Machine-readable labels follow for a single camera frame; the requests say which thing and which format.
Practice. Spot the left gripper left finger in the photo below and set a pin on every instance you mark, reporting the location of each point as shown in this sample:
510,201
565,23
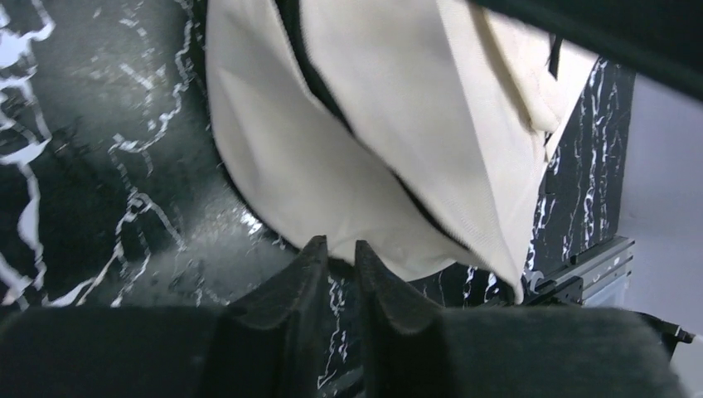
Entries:
266,344

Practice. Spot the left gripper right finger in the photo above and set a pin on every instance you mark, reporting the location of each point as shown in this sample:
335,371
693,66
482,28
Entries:
413,347

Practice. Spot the beige student backpack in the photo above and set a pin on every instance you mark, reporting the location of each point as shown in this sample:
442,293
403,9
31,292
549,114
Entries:
421,127

